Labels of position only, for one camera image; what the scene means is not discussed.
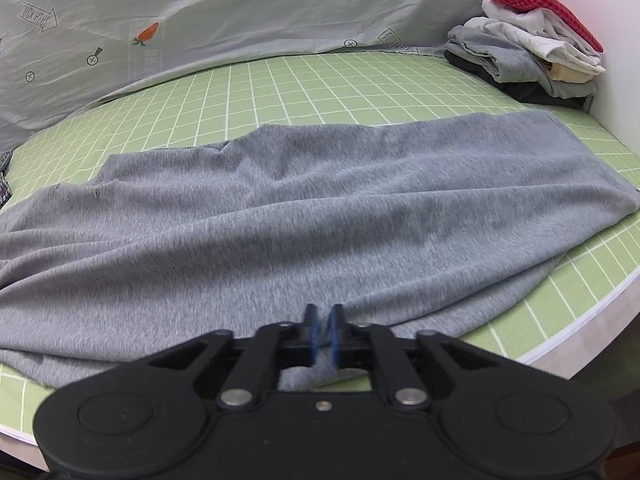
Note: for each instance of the blue plaid shirt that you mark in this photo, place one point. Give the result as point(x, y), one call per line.
point(4, 185)

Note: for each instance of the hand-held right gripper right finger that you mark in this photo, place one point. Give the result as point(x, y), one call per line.
point(334, 340)

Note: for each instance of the folded white garment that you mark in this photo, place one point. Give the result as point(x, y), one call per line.
point(525, 20)

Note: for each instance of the grey long-sleeved shirt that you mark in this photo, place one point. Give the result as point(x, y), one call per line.
point(300, 220)

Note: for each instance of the folded cream garment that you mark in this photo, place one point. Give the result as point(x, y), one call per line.
point(570, 76)

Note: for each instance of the grey carrot-print sheet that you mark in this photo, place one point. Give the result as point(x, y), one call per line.
point(200, 10)

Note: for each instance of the folded black garment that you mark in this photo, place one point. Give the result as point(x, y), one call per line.
point(530, 94)

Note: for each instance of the white board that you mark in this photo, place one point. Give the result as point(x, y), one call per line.
point(600, 0)

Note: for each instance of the folded grey garment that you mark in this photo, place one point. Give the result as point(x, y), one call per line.
point(505, 65)

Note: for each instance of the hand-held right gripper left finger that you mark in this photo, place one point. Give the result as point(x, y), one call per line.
point(313, 340)

